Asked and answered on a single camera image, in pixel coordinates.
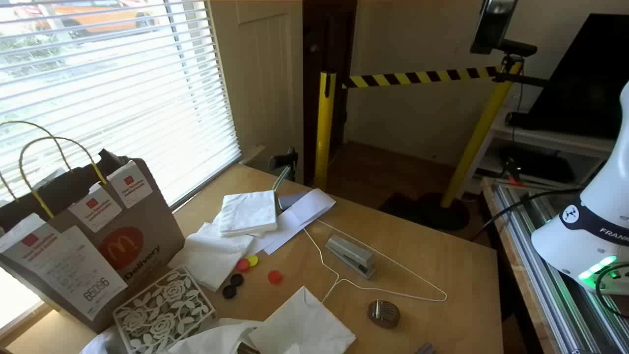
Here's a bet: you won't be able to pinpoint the brown paper takeaway bag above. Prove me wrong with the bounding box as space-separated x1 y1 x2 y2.
0 117 187 334

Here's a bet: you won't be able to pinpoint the white crumpled paper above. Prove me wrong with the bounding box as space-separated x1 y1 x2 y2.
252 186 338 255

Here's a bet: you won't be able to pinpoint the folded white napkin stack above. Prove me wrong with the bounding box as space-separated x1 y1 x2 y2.
214 188 281 239

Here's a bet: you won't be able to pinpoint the grey stapler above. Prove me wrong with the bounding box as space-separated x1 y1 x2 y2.
324 233 377 279

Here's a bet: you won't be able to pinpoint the crumpled white napkin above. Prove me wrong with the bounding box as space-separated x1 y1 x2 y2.
167 220 255 292

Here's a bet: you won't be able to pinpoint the wooden table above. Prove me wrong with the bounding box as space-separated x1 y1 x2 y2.
6 163 505 354

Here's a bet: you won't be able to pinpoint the yellow black striped belt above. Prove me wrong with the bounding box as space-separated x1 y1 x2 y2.
344 64 503 90

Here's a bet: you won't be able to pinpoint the flat white napkin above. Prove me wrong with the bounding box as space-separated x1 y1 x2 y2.
248 285 358 354

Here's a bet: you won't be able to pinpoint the round metal disc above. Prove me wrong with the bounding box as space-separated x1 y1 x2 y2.
366 298 403 330

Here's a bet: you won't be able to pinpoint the white window blinds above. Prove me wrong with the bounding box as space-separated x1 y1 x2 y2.
0 0 244 330

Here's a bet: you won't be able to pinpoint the white lattice plastic tray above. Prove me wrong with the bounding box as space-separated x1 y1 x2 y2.
110 263 220 354

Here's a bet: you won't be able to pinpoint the black box device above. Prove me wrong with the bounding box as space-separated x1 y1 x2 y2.
497 141 578 186

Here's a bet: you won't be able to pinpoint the white shelf unit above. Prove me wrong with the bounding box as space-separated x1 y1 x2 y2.
468 119 617 198

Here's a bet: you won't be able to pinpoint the yellow stanchion post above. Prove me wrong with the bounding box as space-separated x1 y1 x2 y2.
312 68 338 192
379 58 527 231

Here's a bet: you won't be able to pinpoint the white wire hanger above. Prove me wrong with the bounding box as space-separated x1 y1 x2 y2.
301 218 450 304

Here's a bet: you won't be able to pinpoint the black cable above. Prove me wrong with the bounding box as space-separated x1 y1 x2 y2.
470 186 582 241
592 261 629 322

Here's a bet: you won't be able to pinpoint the black camera on stand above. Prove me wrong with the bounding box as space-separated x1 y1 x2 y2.
468 0 550 86

